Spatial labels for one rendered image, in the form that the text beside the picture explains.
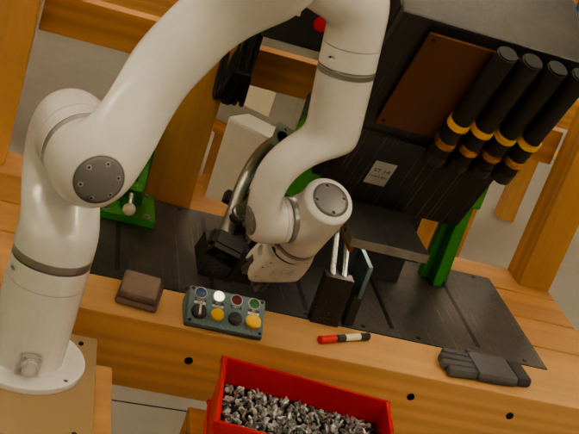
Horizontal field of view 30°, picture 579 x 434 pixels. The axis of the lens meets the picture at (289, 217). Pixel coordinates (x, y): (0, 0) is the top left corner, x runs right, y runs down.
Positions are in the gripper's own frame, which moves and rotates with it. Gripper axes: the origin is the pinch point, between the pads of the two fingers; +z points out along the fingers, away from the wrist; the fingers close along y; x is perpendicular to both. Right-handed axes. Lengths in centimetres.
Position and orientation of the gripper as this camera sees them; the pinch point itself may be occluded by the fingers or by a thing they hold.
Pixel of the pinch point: (260, 280)
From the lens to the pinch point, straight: 194.1
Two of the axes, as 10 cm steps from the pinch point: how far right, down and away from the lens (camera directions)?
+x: -1.6, -8.9, 4.2
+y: 9.1, 0.3, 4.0
